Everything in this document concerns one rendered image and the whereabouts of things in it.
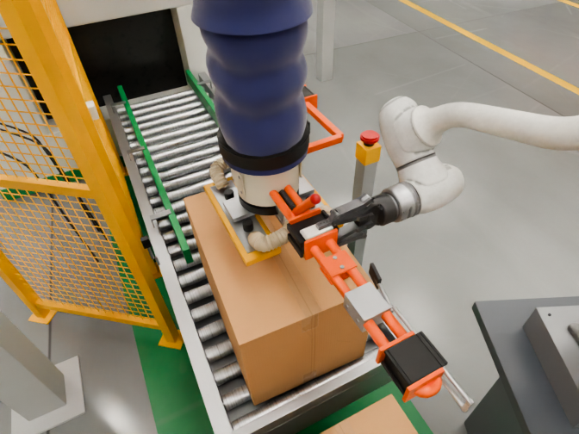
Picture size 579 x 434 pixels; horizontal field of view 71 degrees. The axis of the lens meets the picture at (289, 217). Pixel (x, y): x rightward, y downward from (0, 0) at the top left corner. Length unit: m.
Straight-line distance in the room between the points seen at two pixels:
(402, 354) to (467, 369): 1.45
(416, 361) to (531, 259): 2.04
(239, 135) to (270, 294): 0.45
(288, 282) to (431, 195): 0.45
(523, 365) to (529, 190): 1.97
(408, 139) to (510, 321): 0.70
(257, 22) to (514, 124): 0.53
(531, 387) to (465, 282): 1.19
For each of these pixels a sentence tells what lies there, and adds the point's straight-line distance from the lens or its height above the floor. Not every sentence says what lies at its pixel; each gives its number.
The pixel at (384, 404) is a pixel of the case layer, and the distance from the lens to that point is 1.44.
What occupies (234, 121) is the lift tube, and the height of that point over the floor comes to 1.41.
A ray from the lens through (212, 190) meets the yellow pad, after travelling 1.23.
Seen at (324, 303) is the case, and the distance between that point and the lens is 1.10.
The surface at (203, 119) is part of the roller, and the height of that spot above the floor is 0.53.
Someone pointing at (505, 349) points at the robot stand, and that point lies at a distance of 1.39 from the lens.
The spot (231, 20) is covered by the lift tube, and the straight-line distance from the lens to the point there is 0.79.
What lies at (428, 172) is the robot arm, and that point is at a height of 1.26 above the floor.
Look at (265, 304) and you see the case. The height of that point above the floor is 0.95.
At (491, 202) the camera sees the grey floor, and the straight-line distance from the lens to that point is 3.00.
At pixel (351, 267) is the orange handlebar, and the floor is 1.21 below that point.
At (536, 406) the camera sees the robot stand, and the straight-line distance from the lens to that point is 1.34.
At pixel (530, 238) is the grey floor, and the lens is 2.85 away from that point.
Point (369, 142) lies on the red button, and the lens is 1.50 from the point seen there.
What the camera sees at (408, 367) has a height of 1.22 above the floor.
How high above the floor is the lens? 1.88
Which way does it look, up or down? 45 degrees down
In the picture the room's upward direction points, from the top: 3 degrees counter-clockwise
